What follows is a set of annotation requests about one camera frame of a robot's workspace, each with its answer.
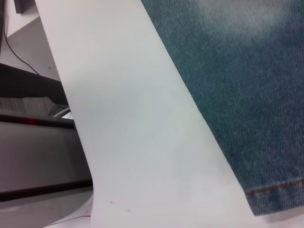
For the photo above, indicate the blue denim shorts with print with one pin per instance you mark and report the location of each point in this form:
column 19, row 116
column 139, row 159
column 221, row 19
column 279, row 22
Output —
column 237, row 95

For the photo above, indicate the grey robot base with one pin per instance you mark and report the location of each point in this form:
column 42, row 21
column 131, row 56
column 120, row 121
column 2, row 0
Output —
column 35, row 154

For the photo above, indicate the black furniture panel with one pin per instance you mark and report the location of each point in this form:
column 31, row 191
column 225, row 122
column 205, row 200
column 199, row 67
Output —
column 28, row 85

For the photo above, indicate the black box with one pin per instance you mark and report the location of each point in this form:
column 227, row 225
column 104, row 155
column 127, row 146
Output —
column 23, row 6

